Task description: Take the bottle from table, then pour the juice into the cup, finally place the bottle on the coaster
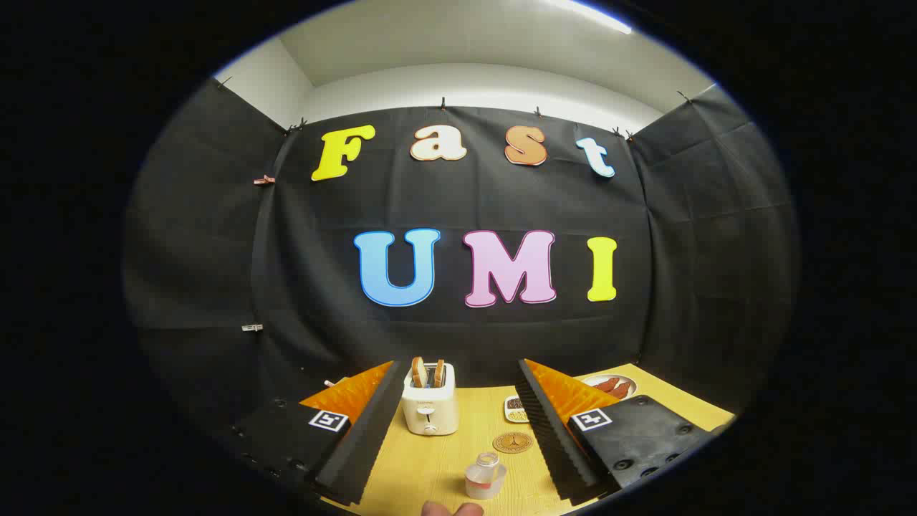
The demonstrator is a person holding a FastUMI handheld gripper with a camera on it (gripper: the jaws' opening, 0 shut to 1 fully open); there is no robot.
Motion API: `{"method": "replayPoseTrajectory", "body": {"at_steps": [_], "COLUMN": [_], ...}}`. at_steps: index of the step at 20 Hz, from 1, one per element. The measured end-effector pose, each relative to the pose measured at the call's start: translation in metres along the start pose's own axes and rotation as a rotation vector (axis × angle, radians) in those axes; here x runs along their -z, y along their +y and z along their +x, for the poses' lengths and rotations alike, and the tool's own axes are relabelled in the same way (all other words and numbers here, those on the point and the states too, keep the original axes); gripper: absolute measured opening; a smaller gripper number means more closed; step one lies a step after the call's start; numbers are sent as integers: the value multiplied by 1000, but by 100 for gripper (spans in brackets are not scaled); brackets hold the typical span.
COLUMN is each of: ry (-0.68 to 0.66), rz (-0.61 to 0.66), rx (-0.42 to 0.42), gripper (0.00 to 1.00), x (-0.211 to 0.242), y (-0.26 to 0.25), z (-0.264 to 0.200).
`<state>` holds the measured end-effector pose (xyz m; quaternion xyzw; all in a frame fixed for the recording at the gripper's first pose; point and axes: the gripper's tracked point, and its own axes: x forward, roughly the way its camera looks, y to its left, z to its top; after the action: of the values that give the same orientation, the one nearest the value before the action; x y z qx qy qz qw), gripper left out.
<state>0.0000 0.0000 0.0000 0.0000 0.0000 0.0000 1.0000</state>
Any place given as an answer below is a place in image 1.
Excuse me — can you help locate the black backdrop cloth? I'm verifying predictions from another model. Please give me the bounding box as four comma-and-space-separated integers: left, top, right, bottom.
122, 77, 800, 459

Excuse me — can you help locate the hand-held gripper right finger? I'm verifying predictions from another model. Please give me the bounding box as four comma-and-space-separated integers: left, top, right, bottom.
516, 358, 735, 504

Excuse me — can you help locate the white toaster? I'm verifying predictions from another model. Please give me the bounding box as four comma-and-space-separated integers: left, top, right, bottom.
401, 363, 460, 436

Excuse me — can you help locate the round white plate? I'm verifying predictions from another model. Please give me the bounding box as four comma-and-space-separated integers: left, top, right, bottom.
580, 373, 638, 401

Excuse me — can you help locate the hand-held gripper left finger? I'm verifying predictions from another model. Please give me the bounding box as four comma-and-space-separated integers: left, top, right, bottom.
231, 360, 411, 506

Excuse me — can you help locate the round cork coaster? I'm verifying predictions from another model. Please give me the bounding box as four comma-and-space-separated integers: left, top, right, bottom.
492, 431, 534, 454

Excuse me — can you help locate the wooden table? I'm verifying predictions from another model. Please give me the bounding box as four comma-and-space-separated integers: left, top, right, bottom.
322, 363, 735, 516

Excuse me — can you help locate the clear juice bottle pink label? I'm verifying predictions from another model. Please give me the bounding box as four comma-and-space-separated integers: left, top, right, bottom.
464, 451, 507, 500

